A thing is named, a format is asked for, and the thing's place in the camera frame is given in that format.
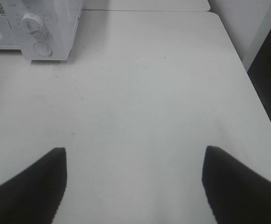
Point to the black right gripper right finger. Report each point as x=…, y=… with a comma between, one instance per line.
x=235, y=193

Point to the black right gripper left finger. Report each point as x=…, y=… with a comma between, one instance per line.
x=33, y=196

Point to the white microwave oven body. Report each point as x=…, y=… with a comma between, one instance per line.
x=60, y=17

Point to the lower white timer knob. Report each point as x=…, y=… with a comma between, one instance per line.
x=31, y=22

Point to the white table leg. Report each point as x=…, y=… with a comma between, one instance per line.
x=262, y=31

